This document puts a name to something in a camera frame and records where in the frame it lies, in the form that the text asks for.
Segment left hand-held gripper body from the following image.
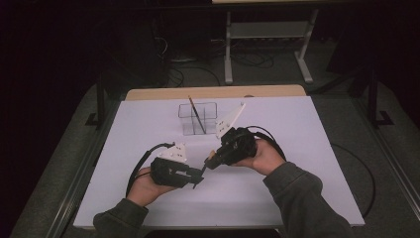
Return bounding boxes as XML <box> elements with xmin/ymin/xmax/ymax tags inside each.
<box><xmin>150</xmin><ymin>142</ymin><xmax>201</xmax><ymax>189</ymax></box>

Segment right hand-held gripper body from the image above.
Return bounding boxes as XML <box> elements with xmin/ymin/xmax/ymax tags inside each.
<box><xmin>212</xmin><ymin>102</ymin><xmax>258</xmax><ymax>167</ymax></box>

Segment clear acrylic organizer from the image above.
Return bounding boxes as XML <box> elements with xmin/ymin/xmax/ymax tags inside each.
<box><xmin>177</xmin><ymin>101</ymin><xmax>219</xmax><ymax>137</ymax></box>

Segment person's right hand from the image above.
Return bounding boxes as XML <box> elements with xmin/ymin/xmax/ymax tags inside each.
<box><xmin>232</xmin><ymin>138</ymin><xmax>286</xmax><ymax>177</ymax></box>

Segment person's left hand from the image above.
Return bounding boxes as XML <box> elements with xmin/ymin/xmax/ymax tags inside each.
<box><xmin>127</xmin><ymin>167</ymin><xmax>179</xmax><ymax>207</ymax></box>

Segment white table board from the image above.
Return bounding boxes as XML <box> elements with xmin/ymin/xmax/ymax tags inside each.
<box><xmin>72</xmin><ymin>95</ymin><xmax>366</xmax><ymax>230</ymax></box>

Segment black metal stand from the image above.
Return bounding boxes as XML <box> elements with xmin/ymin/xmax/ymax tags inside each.
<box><xmin>84</xmin><ymin>73</ymin><xmax>108</xmax><ymax>130</ymax></box>
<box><xmin>367</xmin><ymin>68</ymin><xmax>394</xmax><ymax>128</ymax></box>

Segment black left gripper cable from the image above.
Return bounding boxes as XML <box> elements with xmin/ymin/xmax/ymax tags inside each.
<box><xmin>125</xmin><ymin>142</ymin><xmax>176</xmax><ymax>197</ymax></box>

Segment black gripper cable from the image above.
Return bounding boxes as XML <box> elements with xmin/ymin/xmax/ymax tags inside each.
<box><xmin>125</xmin><ymin>142</ymin><xmax>176</xmax><ymax>197</ymax></box>
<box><xmin>246</xmin><ymin>124</ymin><xmax>377</xmax><ymax>219</ymax></box>

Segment black floor cables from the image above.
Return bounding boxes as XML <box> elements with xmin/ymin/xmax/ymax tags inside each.
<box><xmin>153</xmin><ymin>36</ymin><xmax>275</xmax><ymax>88</ymax></box>

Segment white metal desk frame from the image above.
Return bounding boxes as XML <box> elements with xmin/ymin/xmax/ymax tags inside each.
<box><xmin>211</xmin><ymin>0</ymin><xmax>351</xmax><ymax>85</ymax></box>

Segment metal floor rail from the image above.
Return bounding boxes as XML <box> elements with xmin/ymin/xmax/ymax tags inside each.
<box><xmin>44</xmin><ymin>98</ymin><xmax>120</xmax><ymax>238</ymax></box>
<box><xmin>351</xmin><ymin>98</ymin><xmax>420</xmax><ymax>212</ymax></box>

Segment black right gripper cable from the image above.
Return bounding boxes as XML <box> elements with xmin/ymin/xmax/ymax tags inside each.
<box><xmin>246</xmin><ymin>124</ymin><xmax>377</xmax><ymax>219</ymax></box>

